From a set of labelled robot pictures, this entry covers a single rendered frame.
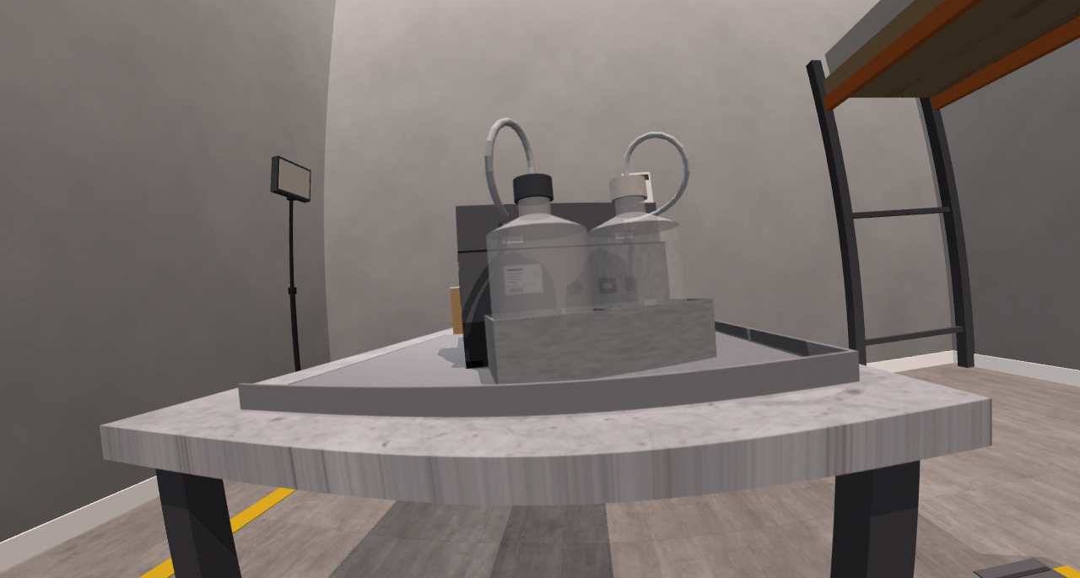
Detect clear plastic bottle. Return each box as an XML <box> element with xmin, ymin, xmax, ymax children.
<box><xmin>588</xmin><ymin>175</ymin><xmax>687</xmax><ymax>309</ymax></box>

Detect grey perforated base plate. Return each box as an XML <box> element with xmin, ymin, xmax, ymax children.
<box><xmin>287</xmin><ymin>330</ymin><xmax>805</xmax><ymax>386</ymax></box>

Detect translucent plastic bottle with black cap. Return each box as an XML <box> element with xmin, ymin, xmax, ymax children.
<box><xmin>486</xmin><ymin>174</ymin><xmax>594</xmax><ymax>321</ymax></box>

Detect grey curved hose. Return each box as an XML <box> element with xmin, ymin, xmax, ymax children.
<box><xmin>624</xmin><ymin>132</ymin><xmax>690</xmax><ymax>216</ymax></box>
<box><xmin>484</xmin><ymin>118</ymin><xmax>535</xmax><ymax>225</ymax></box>

